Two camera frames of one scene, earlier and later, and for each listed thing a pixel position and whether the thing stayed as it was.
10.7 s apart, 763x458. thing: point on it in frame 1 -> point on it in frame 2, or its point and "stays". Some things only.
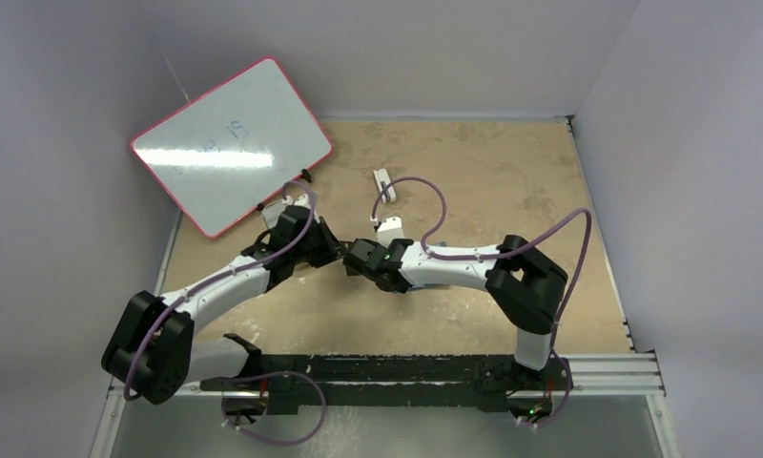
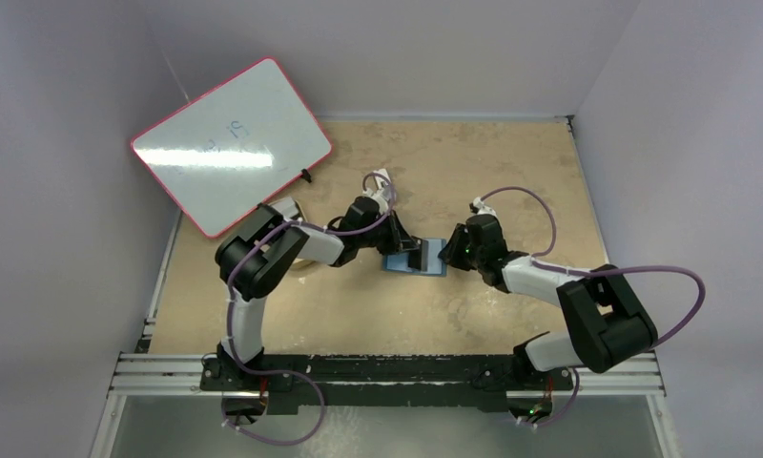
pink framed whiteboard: (225, 153) stays
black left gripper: (332, 249) -> (398, 239)
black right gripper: (359, 256) -> (455, 242)
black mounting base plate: (436, 381) stays
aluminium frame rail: (608, 375) stays
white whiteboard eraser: (382, 179) stays
